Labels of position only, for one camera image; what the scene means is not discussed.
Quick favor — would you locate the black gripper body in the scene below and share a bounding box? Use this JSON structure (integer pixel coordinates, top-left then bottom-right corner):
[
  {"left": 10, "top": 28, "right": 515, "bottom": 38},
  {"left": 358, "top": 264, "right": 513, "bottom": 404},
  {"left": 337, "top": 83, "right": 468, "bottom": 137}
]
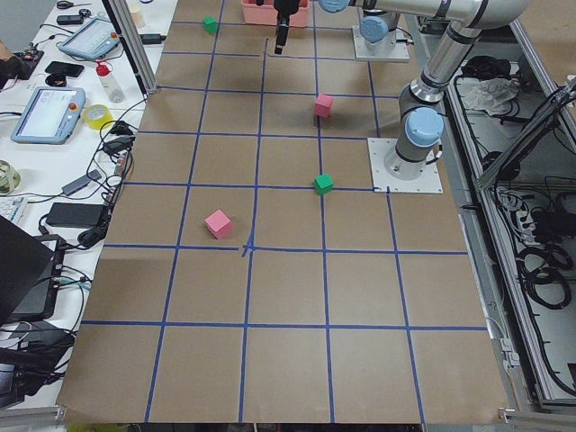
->
[{"left": 274, "top": 0, "right": 298, "bottom": 16}]

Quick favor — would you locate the pink plastic bin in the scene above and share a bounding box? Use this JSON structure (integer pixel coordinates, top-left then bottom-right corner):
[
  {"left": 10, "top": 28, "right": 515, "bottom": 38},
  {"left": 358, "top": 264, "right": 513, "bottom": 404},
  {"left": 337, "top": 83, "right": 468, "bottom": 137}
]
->
[{"left": 240, "top": 0, "right": 310, "bottom": 28}]

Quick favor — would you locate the green cube near bin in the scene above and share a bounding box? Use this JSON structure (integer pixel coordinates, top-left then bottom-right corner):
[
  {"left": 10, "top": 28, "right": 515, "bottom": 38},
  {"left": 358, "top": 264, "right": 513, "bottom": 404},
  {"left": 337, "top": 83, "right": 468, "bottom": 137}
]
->
[{"left": 202, "top": 15, "right": 219, "bottom": 35}]

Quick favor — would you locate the pink cube near centre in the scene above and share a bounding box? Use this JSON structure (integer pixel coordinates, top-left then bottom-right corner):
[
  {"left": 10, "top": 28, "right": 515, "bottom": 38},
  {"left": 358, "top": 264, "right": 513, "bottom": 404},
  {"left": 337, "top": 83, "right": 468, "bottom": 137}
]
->
[{"left": 313, "top": 94, "right": 334, "bottom": 119}]

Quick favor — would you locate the green cube near base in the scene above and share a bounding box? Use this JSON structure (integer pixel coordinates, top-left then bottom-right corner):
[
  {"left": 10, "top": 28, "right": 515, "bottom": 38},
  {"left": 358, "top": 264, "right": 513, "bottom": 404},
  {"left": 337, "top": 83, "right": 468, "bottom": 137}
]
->
[{"left": 313, "top": 173, "right": 334, "bottom": 195}]

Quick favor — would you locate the squeeze bottle red cap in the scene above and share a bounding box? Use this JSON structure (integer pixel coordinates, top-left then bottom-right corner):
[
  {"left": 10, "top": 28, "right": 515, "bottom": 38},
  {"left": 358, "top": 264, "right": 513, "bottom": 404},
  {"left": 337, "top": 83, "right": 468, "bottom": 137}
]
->
[{"left": 95, "top": 61, "right": 125, "bottom": 104}]

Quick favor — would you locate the teach pendant far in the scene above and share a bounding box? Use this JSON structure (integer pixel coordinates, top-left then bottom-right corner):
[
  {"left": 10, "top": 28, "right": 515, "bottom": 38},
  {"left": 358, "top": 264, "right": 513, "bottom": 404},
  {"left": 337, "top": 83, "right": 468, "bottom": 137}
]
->
[{"left": 58, "top": 17, "right": 120, "bottom": 60}]

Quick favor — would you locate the teach pendant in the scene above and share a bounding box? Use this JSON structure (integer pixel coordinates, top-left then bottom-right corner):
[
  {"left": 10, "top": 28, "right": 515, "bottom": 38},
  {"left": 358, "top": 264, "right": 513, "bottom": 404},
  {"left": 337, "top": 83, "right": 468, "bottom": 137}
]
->
[
  {"left": 58, "top": 17, "right": 120, "bottom": 60},
  {"left": 11, "top": 86, "right": 86, "bottom": 145}
]

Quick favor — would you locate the yellow tape roll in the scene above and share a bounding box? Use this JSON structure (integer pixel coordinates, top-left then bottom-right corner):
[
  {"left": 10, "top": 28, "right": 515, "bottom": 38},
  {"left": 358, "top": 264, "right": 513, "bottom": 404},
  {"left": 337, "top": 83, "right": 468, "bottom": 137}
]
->
[{"left": 82, "top": 104, "right": 114, "bottom": 131}]

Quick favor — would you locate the pink cube far corner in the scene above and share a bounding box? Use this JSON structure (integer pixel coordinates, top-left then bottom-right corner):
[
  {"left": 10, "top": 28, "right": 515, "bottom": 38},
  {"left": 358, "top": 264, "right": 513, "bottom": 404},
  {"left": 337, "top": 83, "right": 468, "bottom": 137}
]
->
[{"left": 204, "top": 210, "right": 233, "bottom": 239}]

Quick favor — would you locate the black smartphone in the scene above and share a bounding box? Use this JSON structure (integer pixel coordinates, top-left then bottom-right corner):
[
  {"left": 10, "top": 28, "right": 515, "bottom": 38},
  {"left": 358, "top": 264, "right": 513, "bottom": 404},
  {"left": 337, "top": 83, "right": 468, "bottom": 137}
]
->
[{"left": 45, "top": 61, "right": 85, "bottom": 78}]

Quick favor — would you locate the teach pendant near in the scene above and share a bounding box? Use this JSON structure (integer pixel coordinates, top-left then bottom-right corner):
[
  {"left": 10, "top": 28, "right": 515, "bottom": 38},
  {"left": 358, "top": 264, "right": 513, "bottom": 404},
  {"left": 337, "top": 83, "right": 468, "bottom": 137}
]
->
[{"left": 11, "top": 86, "right": 86, "bottom": 145}]

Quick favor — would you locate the black power adapter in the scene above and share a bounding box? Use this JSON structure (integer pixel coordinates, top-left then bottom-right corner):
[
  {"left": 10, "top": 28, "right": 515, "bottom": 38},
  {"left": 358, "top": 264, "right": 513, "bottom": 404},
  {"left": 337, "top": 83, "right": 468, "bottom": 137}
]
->
[{"left": 46, "top": 202, "right": 104, "bottom": 229}]

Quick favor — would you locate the black laptop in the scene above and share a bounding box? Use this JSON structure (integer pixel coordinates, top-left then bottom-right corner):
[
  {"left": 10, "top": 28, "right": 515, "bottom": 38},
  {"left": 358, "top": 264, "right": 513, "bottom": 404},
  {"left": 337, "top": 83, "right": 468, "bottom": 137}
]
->
[{"left": 1, "top": 218, "right": 65, "bottom": 324}]

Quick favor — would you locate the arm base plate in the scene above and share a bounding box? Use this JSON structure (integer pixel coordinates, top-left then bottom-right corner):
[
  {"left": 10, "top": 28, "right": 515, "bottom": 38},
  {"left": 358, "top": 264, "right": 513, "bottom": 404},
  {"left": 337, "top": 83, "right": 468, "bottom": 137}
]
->
[
  {"left": 352, "top": 25, "right": 410, "bottom": 63},
  {"left": 367, "top": 138, "right": 443, "bottom": 194}
]

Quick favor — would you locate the aluminium frame post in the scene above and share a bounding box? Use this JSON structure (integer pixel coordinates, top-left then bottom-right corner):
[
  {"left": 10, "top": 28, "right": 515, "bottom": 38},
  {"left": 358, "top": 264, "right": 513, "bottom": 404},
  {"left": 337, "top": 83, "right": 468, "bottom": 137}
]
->
[{"left": 102, "top": 0, "right": 158, "bottom": 96}]

